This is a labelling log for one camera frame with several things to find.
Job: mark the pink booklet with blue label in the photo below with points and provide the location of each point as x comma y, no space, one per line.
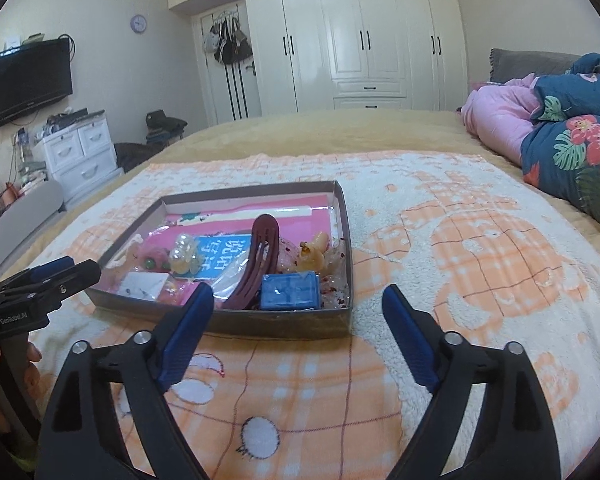
222,229

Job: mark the bags hanging on door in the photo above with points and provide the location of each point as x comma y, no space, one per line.
226,41

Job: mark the grey chair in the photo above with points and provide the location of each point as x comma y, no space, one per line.
25,219

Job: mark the black wall television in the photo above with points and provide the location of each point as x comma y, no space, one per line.
33,76

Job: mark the clear plastic bag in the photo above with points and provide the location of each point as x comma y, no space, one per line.
227,281

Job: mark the pile of dark clothes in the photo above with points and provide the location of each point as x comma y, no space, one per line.
162,130

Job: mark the grey headboard cover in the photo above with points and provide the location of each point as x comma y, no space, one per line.
512,64

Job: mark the bed with tan sheet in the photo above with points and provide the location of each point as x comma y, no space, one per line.
330,132

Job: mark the white built-in wardrobe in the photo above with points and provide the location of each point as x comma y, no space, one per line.
328,54

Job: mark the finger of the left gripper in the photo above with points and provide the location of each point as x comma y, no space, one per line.
37,274
56,288

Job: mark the polka dot sheer bow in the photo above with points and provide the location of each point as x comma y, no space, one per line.
327,258

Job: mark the floral blue quilt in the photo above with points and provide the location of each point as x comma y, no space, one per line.
561,155

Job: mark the blue small jewelry box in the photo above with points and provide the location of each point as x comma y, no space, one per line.
290,292

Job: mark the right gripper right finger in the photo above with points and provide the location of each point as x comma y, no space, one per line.
514,437

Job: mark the white plastic drawer cabinet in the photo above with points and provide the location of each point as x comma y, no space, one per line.
81,157

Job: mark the purple wall clock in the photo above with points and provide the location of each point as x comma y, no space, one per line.
138,24

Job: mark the brown shallow cardboard tray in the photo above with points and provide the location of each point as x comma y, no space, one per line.
305,324

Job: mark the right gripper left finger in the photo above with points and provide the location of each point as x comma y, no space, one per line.
81,437

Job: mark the earring card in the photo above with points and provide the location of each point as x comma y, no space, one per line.
142,285

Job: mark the person's left hand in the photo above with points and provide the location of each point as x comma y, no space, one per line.
19,380

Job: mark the maroon hair claw clip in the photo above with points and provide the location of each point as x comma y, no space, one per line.
262,260

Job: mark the pearl flower hair clip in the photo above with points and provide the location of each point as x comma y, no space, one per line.
184,258

